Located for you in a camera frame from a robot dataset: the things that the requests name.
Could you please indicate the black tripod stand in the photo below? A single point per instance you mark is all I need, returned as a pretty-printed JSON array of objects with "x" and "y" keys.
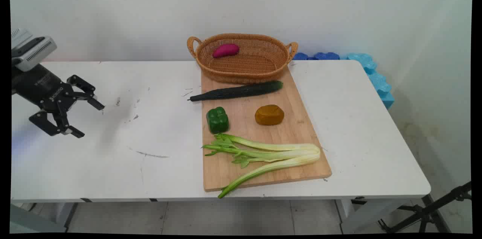
[{"x": 429, "y": 210}]

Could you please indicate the wooden cutting board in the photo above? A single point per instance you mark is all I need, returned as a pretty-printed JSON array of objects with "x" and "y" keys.
[{"x": 293, "y": 133}]

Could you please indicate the brown potato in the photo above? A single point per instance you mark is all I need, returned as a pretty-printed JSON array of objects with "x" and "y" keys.
[{"x": 269, "y": 114}]

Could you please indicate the woven wicker basket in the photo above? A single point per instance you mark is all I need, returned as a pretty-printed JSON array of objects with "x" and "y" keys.
[{"x": 241, "y": 66}]

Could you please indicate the green bell pepper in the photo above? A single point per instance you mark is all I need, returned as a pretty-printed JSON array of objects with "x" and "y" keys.
[{"x": 217, "y": 119}]

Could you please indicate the small dark blue foam piece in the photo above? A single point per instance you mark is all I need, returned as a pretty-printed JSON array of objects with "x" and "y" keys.
[{"x": 300, "y": 57}]

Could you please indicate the celery stalk bunch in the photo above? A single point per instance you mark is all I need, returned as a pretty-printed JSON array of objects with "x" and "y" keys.
[{"x": 278, "y": 152}]

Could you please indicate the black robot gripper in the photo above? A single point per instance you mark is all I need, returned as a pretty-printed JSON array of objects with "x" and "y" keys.
[{"x": 41, "y": 86}]

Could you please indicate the light blue foam mat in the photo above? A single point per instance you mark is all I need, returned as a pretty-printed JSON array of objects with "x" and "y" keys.
[{"x": 378, "y": 81}]

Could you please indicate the wide dark blue foam piece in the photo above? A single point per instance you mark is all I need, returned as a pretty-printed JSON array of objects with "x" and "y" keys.
[{"x": 327, "y": 56}]

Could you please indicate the white table leg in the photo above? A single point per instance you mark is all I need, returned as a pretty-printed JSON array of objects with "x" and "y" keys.
[
  {"x": 64, "y": 214},
  {"x": 361, "y": 216}
]

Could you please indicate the purple sweet potato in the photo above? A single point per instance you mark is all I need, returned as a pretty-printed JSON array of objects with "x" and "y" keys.
[{"x": 225, "y": 50}]

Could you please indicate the dark green cucumber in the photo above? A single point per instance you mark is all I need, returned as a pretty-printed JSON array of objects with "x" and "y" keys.
[{"x": 241, "y": 91}]

